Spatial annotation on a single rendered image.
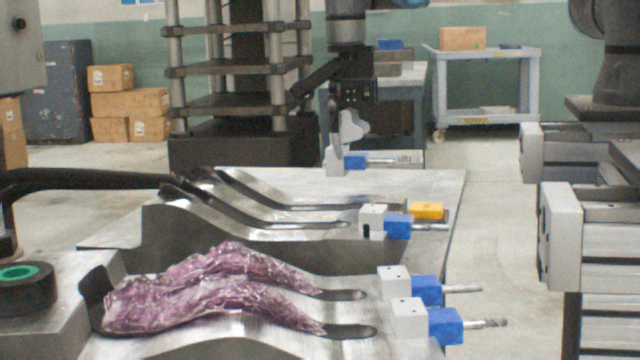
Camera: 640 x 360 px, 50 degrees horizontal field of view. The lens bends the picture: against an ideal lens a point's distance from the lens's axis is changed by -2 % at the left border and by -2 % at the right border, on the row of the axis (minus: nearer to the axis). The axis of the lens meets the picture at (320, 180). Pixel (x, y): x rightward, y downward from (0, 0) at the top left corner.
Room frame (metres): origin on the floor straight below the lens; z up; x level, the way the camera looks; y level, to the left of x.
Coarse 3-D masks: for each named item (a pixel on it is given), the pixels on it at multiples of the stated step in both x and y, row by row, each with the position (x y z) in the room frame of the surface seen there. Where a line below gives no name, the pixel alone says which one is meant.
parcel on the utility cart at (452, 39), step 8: (440, 32) 6.88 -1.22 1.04; (448, 32) 6.70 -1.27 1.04; (456, 32) 6.69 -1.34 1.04; (464, 32) 6.68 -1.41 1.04; (472, 32) 6.68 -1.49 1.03; (480, 32) 6.68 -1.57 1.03; (440, 40) 6.86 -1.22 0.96; (448, 40) 6.69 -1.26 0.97; (456, 40) 6.69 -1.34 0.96; (464, 40) 6.68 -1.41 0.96; (472, 40) 6.68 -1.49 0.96; (480, 40) 6.68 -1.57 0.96; (440, 48) 6.89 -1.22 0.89; (448, 48) 6.70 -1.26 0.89; (456, 48) 6.69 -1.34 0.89; (464, 48) 6.69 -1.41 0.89; (472, 48) 6.68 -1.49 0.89; (480, 48) 6.68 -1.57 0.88
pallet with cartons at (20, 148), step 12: (0, 108) 5.33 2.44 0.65; (12, 108) 5.53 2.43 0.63; (12, 120) 5.51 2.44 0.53; (12, 132) 5.47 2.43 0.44; (24, 132) 5.67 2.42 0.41; (12, 144) 5.43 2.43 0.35; (24, 144) 5.64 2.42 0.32; (12, 156) 5.41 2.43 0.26; (24, 156) 5.61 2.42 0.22; (12, 168) 5.38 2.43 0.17
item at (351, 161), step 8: (328, 152) 1.31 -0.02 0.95; (344, 152) 1.31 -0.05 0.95; (352, 152) 1.33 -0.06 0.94; (360, 152) 1.33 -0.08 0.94; (368, 152) 1.33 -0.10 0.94; (328, 160) 1.31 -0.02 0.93; (336, 160) 1.30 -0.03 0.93; (344, 160) 1.30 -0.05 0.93; (352, 160) 1.30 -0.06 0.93; (360, 160) 1.29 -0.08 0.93; (368, 160) 1.31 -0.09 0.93; (376, 160) 1.30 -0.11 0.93; (384, 160) 1.30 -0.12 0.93; (392, 160) 1.30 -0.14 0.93; (328, 168) 1.31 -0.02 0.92; (336, 168) 1.30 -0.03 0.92; (344, 168) 1.30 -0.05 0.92; (352, 168) 1.30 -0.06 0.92; (360, 168) 1.29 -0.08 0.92; (328, 176) 1.31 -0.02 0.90; (336, 176) 1.30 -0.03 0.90; (344, 176) 1.30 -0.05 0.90
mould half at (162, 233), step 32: (224, 192) 1.14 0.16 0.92; (128, 224) 1.18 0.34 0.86; (160, 224) 1.03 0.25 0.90; (192, 224) 1.02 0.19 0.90; (224, 224) 1.02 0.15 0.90; (352, 224) 1.02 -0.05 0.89; (128, 256) 1.05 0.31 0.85; (160, 256) 1.03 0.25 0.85; (288, 256) 0.98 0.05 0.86; (320, 256) 0.96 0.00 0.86; (352, 256) 0.95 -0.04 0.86; (384, 256) 0.95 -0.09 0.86
